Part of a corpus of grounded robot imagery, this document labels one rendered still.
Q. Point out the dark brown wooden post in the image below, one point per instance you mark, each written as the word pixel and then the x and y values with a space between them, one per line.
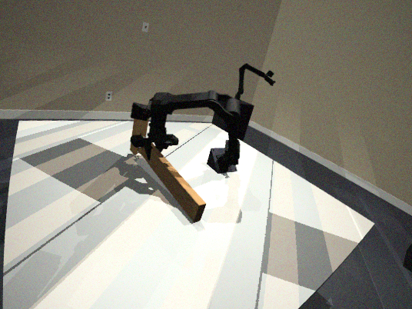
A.
pixel 139 128

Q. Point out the long wooden board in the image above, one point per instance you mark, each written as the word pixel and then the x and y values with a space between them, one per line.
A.
pixel 185 195

